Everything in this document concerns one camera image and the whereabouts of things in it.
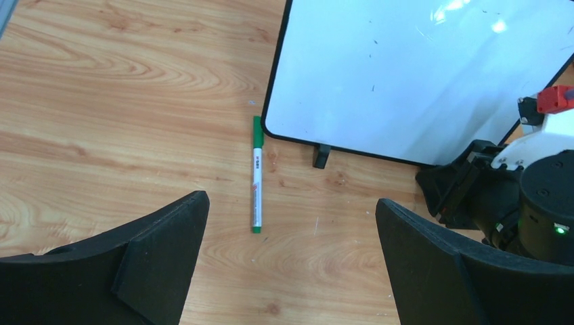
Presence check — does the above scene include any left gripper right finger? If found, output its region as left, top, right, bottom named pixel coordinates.
left=376, top=198, right=573, bottom=324

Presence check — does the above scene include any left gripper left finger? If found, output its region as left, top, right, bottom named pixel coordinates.
left=1, top=191, right=210, bottom=324

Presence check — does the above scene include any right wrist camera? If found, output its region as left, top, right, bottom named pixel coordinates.
left=490, top=95, right=573, bottom=171

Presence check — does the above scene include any green whiteboard marker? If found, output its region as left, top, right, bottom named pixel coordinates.
left=252, top=116, right=264, bottom=234

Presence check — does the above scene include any white whiteboard black frame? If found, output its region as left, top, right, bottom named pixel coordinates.
left=262, top=1, right=573, bottom=165

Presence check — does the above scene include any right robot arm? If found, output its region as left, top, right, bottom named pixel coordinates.
left=416, top=140, right=573, bottom=265

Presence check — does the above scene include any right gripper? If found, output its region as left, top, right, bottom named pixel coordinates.
left=416, top=139, right=498, bottom=230

